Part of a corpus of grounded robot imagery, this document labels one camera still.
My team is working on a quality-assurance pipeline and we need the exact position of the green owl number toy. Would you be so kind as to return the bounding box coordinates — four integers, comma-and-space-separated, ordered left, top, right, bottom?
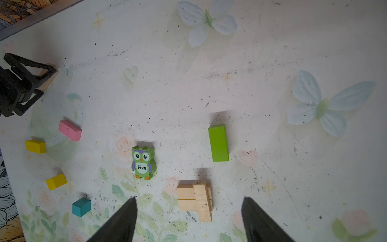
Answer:
132, 146, 157, 180

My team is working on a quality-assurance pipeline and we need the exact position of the pink wood block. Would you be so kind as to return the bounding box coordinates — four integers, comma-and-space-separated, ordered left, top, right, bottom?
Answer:
58, 120, 82, 142

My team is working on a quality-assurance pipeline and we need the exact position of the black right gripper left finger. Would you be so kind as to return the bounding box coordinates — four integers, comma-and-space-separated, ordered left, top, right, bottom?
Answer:
88, 197, 138, 242

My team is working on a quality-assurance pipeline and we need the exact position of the green wood block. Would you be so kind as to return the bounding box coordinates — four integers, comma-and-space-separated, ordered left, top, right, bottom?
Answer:
208, 124, 229, 162

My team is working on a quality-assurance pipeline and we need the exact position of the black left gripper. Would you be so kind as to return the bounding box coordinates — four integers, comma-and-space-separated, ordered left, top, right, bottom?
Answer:
1, 53, 56, 117

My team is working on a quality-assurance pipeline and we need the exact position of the yellow long wood block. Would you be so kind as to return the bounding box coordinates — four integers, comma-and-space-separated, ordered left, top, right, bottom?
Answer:
26, 140, 46, 154

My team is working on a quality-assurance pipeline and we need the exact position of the left aluminium corner post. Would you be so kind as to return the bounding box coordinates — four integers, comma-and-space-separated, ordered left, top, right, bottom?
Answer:
1, 0, 79, 40

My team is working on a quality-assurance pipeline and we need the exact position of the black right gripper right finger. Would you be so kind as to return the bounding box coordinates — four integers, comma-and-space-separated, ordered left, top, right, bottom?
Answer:
241, 197, 295, 242

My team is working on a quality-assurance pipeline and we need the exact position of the yellow small cube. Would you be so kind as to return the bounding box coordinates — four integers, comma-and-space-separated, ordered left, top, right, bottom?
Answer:
46, 173, 67, 191

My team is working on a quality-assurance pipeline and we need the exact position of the teal small cube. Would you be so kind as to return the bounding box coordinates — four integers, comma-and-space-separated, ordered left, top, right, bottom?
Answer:
72, 198, 91, 217

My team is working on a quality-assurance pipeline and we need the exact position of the natural wood block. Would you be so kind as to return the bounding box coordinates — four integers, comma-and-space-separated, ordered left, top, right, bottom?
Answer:
193, 181, 212, 222
176, 184, 212, 200
38, 64, 58, 91
178, 199, 198, 211

